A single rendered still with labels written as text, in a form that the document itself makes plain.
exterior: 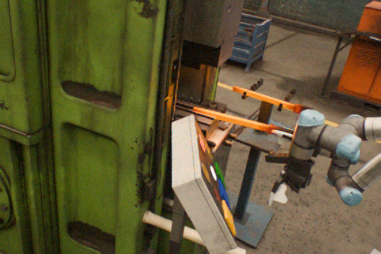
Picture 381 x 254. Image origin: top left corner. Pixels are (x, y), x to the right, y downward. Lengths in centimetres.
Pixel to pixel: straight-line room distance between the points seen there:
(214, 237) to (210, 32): 73
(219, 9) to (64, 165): 92
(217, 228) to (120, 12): 76
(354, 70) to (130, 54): 416
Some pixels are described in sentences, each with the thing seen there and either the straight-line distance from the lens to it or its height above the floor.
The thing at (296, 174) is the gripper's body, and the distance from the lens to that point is 122.
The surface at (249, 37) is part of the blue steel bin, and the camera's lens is 535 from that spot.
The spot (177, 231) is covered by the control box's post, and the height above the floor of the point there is 85.
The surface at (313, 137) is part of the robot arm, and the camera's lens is 113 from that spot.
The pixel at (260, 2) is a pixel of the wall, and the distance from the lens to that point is 966.
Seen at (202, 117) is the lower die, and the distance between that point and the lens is 162.
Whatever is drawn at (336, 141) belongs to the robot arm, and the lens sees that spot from 111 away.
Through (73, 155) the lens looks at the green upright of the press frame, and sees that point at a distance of 162.
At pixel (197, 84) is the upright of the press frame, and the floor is 103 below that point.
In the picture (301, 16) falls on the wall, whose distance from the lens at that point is 934.
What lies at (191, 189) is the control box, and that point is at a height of 116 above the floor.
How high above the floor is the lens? 173
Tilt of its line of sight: 27 degrees down
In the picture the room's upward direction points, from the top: 8 degrees clockwise
